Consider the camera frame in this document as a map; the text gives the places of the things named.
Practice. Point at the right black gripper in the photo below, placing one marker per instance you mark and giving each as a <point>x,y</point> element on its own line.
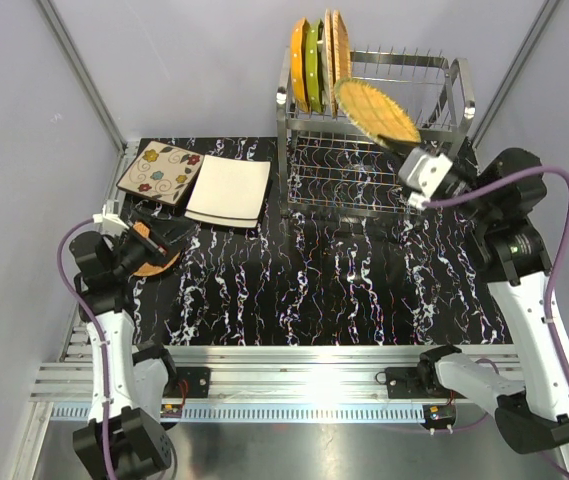
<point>405,148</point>

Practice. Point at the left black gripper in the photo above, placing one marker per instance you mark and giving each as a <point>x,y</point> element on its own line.
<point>167,236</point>

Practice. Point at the orange wicker plate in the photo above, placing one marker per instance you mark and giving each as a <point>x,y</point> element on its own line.
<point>147,269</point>

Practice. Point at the green wicker plate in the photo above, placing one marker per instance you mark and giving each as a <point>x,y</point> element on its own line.
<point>375,114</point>

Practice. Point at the floral square ceramic plate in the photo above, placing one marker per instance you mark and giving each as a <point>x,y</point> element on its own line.
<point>161,172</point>

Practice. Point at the white black-rimmed square plate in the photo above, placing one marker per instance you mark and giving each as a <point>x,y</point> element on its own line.
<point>230,188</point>

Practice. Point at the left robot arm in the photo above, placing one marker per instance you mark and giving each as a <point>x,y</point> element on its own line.
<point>123,437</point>

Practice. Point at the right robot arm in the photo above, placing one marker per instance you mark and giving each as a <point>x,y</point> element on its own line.
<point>510,256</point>

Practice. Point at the steel two-tier dish rack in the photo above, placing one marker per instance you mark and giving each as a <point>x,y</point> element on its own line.
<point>327,166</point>

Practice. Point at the large woven wicker plate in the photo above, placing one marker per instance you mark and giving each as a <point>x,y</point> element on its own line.
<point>336,55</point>

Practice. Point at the black marble pattern mat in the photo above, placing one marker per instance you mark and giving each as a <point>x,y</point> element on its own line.
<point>316,279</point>

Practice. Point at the green dotted plate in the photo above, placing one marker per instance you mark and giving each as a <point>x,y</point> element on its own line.
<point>313,68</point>

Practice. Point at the orange octagonal plate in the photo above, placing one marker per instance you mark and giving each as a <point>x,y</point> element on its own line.
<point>297,63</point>

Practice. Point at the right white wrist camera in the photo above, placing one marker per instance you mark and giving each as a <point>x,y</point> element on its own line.
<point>423,173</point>

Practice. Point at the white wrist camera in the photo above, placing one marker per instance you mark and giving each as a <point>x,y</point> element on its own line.
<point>423,173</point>
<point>109,220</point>

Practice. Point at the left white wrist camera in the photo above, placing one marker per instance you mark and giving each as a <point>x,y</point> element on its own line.
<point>109,220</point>

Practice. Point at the left aluminium frame post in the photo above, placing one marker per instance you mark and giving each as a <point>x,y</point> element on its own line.
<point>70,51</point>

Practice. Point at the aluminium frame post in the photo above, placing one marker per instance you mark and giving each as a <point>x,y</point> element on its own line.
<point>517,65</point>
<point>70,51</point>

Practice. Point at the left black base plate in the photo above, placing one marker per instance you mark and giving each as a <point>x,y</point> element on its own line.
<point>194,381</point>

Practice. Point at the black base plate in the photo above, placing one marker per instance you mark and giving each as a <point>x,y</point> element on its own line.
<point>410,383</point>
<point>194,381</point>

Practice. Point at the right aluminium frame post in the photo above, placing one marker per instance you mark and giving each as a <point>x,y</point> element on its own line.
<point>517,65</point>

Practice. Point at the aluminium mounting rail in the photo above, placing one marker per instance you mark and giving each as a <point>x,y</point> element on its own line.
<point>284,383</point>

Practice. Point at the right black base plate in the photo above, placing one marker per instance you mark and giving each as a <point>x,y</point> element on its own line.
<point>410,383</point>

